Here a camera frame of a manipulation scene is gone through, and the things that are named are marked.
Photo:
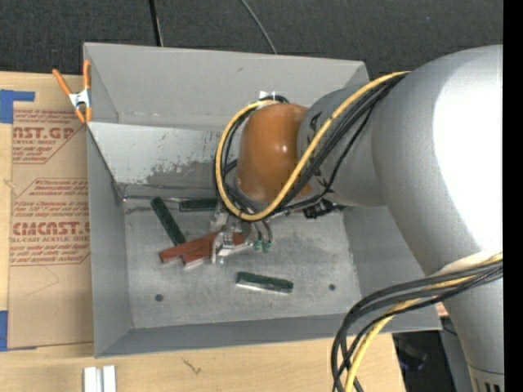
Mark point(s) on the black cylinder on white bracket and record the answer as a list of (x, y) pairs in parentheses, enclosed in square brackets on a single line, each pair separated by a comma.
[(315, 210)]

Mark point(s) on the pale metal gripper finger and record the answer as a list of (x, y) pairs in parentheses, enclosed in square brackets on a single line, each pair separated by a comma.
[(226, 239), (229, 253)]

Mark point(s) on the red-brown flat block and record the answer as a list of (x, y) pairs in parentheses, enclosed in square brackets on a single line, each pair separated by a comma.
[(196, 258), (181, 251)]

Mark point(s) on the dark green flat block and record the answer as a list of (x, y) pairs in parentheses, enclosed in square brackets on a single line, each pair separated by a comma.
[(168, 221), (265, 282), (197, 205)]

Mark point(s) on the grey metal bin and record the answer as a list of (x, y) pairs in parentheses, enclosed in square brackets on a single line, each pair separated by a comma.
[(294, 259)]

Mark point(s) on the brown cardboard board, red print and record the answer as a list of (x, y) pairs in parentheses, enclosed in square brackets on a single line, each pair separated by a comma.
[(45, 292)]

